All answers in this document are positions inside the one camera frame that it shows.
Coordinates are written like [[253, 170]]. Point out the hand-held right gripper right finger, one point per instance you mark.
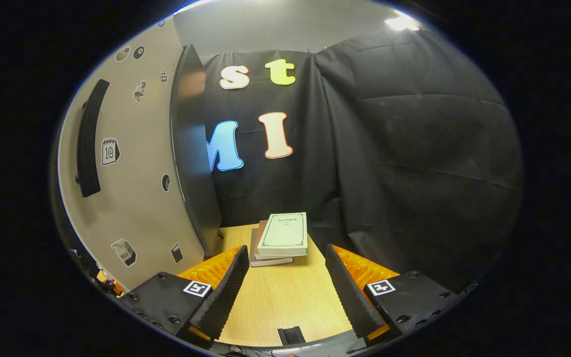
[[350, 292]]

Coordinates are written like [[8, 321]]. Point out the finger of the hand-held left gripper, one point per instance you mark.
[[104, 283]]

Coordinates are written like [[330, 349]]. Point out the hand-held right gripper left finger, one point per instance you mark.
[[223, 292]]

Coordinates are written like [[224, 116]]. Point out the light grey cabinet door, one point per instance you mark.
[[137, 213]]

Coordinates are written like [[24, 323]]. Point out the grey book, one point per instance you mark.
[[265, 263]]

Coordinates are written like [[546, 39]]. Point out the brown book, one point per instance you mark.
[[260, 233]]

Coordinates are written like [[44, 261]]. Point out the green book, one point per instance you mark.
[[284, 233]]

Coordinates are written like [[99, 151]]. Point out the black backdrop cloth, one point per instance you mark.
[[414, 148]]

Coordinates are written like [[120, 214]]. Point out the ceiling light panel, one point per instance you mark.
[[400, 23]]

